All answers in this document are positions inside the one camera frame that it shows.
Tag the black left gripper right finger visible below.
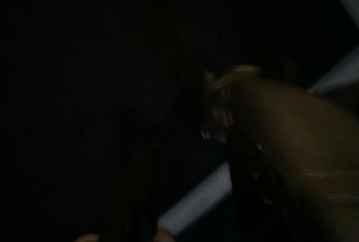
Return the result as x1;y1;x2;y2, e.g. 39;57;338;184
228;129;294;242

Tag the white floor tape line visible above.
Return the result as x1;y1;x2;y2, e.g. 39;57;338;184
157;53;359;239

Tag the light wooden table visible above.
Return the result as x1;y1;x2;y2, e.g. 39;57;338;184
200;64;359;242

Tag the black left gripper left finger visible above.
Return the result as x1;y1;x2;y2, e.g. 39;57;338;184
111;132;169;242

